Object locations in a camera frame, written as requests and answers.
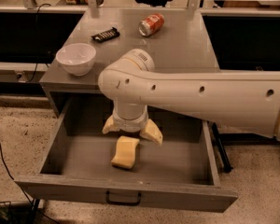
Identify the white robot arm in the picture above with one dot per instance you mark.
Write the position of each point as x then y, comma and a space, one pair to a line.
247, 100

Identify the black drawer handle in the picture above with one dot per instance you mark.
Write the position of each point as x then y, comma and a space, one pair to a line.
123, 198

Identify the black stand leg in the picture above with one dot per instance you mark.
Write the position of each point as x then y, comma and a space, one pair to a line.
226, 163

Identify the grey open drawer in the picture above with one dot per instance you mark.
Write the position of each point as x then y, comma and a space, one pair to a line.
179, 174

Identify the yellow sponge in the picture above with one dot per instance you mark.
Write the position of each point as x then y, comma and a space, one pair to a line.
125, 152

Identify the white ceramic bowl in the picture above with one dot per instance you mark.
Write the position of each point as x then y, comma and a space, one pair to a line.
76, 59

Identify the grey cabinet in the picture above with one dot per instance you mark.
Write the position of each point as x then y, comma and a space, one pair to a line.
181, 45

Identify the black snack bar wrapper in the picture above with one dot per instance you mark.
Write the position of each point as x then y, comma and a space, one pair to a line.
106, 35

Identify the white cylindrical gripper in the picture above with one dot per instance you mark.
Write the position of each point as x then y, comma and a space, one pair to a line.
130, 124

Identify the orange soda can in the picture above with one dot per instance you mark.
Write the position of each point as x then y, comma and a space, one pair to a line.
151, 24

